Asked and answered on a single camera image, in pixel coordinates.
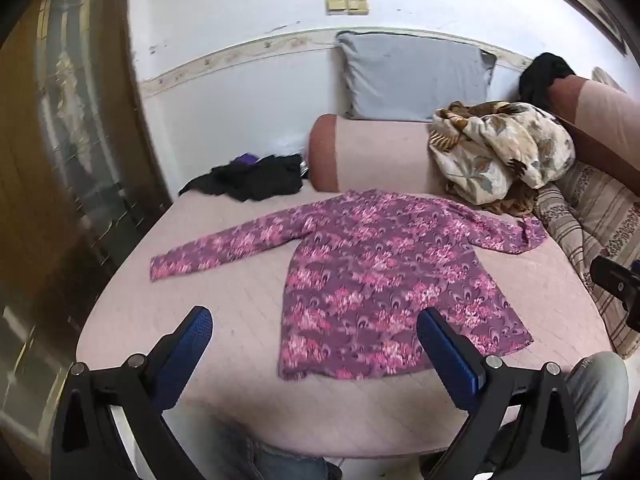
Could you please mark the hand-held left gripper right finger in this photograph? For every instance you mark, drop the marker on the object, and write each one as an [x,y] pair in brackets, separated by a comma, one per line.
[445,355]

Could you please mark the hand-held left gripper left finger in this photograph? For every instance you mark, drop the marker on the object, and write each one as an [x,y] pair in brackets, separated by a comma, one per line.
[191,340]

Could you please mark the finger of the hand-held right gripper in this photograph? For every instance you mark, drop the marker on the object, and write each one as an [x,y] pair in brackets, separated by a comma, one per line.
[612,277]

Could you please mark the purple floral shirt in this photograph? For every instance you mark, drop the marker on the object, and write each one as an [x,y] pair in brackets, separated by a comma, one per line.
[375,285]

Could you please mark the pile of black clothes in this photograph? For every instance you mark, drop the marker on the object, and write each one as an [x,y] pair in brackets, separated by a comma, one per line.
[260,180]

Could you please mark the person's right leg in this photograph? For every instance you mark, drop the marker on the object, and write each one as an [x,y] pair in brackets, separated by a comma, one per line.
[600,400]

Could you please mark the person's leg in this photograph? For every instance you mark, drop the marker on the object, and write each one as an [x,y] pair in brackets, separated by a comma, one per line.
[280,460]
[600,400]

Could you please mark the person's left leg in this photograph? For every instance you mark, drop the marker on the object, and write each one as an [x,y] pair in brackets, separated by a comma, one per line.
[280,460]

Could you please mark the pink bolster cushion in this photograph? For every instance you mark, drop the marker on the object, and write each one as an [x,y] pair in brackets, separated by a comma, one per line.
[375,155]
[600,115]

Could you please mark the beige floral blanket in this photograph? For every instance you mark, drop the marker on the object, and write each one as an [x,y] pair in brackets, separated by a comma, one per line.
[500,150]

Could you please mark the purple cloth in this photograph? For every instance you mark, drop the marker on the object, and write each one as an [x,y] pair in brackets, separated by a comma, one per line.
[246,159]

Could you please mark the black cloth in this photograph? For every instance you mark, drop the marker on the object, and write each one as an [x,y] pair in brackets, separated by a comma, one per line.
[542,77]

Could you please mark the wooden door with glass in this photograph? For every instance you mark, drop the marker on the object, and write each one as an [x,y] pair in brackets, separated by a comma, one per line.
[65,110]

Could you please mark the grey pillow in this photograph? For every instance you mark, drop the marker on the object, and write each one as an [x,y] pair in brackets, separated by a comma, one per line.
[415,80]

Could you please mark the dark wooden frame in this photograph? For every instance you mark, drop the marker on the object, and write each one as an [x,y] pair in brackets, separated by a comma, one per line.
[600,17]

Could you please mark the beige wall switch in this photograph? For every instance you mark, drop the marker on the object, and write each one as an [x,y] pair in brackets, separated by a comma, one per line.
[359,5]
[336,5]

